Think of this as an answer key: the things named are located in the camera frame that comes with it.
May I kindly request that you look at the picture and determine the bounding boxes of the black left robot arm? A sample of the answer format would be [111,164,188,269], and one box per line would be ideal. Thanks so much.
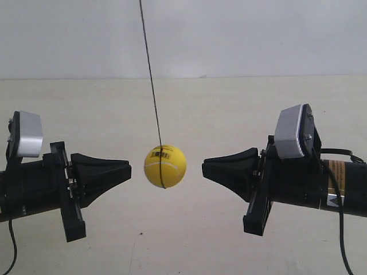
[1,142,132,242]

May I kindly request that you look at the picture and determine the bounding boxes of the black left camera cable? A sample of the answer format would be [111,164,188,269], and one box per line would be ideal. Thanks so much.
[0,217,17,275]

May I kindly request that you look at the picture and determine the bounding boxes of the black hanging string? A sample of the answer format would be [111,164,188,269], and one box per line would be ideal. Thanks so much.
[139,0,167,190]

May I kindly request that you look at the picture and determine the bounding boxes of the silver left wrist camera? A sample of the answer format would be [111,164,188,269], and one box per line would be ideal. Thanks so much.
[7,111,43,158]

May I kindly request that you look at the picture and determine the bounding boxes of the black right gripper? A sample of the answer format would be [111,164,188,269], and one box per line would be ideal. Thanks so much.
[202,135,327,236]

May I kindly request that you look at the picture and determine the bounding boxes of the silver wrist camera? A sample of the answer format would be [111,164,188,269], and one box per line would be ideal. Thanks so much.
[274,104,321,160]
[7,111,43,158]

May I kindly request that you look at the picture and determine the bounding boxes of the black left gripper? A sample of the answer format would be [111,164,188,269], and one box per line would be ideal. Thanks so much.
[18,142,132,242]

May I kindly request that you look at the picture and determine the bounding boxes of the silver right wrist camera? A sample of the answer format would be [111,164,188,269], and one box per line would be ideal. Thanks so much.
[274,104,321,160]

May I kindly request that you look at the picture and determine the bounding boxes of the black camera cable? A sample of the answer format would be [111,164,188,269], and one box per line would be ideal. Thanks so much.
[311,143,365,275]
[0,217,17,275]

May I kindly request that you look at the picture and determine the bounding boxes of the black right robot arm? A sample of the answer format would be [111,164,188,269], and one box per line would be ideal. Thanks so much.
[201,135,366,236]

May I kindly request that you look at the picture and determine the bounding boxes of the black right camera cable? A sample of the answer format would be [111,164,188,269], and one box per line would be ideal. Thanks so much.
[311,143,365,275]

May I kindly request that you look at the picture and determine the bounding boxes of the yellow tennis ball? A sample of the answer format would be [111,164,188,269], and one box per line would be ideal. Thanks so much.
[143,144,187,188]

